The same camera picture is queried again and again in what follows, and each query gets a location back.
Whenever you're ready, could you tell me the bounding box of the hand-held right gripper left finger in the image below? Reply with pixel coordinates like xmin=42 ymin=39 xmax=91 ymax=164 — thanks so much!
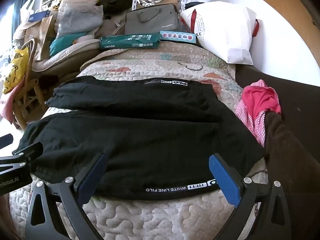
xmin=25 ymin=152 xmax=108 ymax=240

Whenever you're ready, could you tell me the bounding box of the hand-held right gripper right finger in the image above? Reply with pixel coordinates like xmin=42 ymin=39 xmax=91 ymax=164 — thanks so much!
xmin=209 ymin=154 xmax=292 ymax=240

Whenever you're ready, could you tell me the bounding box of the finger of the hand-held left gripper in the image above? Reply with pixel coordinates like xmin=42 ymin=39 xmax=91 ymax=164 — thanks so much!
xmin=0 ymin=134 xmax=13 ymax=150
xmin=0 ymin=141 xmax=44 ymax=172

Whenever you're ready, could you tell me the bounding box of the light pink cloth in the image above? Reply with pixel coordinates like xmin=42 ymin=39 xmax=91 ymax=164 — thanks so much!
xmin=0 ymin=75 xmax=26 ymax=119

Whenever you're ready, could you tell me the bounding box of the rattan chair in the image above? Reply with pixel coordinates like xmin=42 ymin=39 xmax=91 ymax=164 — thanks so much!
xmin=12 ymin=39 xmax=83 ymax=131

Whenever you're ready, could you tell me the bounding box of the pink striped cloth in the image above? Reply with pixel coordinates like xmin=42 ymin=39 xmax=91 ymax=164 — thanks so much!
xmin=235 ymin=100 xmax=268 ymax=148

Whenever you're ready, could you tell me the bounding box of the yellow printed plastic bag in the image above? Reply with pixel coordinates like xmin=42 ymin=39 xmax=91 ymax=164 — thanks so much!
xmin=2 ymin=49 xmax=30 ymax=95

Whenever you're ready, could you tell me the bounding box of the beige seat cushion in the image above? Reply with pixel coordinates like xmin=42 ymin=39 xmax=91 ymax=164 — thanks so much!
xmin=32 ymin=39 xmax=101 ymax=72

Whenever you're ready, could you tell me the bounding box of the teal cloth pack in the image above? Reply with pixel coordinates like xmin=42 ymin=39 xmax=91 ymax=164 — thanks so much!
xmin=49 ymin=32 xmax=86 ymax=57

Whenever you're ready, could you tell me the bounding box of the brown paper bag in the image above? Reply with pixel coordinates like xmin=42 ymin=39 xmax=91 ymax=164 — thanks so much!
xmin=24 ymin=14 xmax=57 ymax=61

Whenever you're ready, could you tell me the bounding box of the dark blue box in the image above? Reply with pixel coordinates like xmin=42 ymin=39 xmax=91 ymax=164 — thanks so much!
xmin=28 ymin=11 xmax=50 ymax=22

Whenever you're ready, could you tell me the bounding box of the quilted beige bedspread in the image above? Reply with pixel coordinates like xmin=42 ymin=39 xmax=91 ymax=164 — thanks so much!
xmin=9 ymin=47 xmax=272 ymax=240

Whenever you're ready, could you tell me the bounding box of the white tote bag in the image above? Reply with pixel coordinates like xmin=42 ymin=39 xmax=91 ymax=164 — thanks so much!
xmin=19 ymin=0 xmax=37 ymax=22

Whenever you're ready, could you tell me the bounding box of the green box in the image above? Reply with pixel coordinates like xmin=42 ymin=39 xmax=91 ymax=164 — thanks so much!
xmin=99 ymin=33 xmax=161 ymax=51

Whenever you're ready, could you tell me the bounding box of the white plastic bag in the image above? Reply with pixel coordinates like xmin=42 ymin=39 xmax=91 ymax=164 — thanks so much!
xmin=180 ymin=1 xmax=258 ymax=65

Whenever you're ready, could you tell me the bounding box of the light blue box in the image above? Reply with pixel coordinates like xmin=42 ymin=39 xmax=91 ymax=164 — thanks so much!
xmin=160 ymin=31 xmax=196 ymax=42

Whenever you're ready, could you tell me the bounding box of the grey laptop bag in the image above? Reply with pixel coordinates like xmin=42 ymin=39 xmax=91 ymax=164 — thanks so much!
xmin=125 ymin=4 xmax=183 ymax=36

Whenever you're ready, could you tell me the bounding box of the black bag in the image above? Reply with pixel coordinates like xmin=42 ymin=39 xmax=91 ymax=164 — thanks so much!
xmin=97 ymin=0 xmax=137 ymax=13

